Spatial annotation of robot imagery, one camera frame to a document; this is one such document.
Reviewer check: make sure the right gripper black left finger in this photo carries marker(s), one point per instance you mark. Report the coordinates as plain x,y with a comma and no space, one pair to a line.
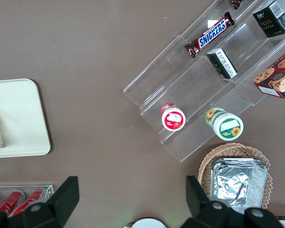
50,213

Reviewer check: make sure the clear acrylic stepped display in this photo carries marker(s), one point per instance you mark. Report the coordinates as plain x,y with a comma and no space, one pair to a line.
199,95

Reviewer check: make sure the red cola bottle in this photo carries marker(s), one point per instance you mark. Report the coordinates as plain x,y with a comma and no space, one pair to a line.
9,202
29,202

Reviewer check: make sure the cream plastic serving tray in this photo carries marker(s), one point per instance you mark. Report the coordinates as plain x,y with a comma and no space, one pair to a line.
21,118

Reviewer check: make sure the small black carton box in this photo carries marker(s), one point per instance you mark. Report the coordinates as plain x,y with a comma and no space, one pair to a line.
273,21
222,63

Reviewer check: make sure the green lid sunflower cup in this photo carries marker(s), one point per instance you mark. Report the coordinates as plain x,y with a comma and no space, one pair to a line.
228,127

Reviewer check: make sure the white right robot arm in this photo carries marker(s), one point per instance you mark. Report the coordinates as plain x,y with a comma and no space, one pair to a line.
147,224

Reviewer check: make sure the Snickers chocolate bar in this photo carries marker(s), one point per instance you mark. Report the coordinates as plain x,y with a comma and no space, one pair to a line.
211,33
236,3

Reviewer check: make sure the light wicker basket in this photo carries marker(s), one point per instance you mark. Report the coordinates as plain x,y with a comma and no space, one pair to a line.
228,149

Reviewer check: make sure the red lid strawberry cup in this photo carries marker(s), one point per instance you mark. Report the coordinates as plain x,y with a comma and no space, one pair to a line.
173,120

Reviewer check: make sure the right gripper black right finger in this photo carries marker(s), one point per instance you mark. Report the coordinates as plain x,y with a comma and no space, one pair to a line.
204,213

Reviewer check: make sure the aluminium foil tray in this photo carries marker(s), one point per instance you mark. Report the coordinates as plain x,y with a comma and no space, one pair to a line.
232,185

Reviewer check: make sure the clear acrylic bottle rack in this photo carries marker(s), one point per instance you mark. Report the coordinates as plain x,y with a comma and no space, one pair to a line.
50,190

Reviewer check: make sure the red chocolate chip cookie box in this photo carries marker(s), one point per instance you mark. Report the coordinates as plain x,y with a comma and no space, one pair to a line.
278,76

